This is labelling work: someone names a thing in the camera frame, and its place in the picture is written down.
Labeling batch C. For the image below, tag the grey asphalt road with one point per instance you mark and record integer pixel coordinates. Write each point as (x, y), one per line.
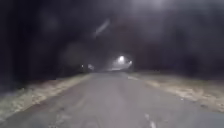
(110, 103)

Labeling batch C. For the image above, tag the dark wood of trees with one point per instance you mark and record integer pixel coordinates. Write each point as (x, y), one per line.
(40, 43)

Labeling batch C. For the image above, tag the pale grass verge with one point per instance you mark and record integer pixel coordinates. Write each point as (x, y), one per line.
(190, 88)
(36, 95)

